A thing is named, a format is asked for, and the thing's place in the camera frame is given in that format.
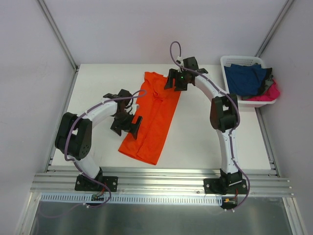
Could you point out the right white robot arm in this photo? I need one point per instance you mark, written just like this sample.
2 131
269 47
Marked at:
224 118

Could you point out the white slotted cable duct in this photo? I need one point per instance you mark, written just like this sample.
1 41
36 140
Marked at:
132 199

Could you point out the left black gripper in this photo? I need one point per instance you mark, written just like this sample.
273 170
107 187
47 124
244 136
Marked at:
126 124

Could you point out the blue t shirt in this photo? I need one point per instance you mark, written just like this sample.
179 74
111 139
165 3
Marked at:
241 80

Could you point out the pink t shirt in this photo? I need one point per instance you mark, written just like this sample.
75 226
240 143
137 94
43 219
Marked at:
270 95

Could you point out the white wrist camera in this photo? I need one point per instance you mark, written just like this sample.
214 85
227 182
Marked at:
132 110
180 62

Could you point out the orange t shirt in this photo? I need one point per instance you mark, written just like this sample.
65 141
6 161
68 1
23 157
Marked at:
157 109

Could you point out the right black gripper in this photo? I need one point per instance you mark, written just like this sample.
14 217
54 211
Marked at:
176 80

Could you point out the aluminium mounting rail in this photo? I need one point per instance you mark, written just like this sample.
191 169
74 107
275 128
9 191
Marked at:
158 181

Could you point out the dark grey t shirt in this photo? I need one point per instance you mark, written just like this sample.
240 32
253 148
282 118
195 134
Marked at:
264 77

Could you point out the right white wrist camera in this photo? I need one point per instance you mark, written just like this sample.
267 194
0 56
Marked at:
180 62

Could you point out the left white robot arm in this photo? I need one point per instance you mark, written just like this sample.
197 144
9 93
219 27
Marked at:
74 137

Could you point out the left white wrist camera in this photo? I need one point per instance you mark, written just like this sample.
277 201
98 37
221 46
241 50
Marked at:
132 110

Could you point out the white plastic laundry basket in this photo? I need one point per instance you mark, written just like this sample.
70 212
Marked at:
244 61

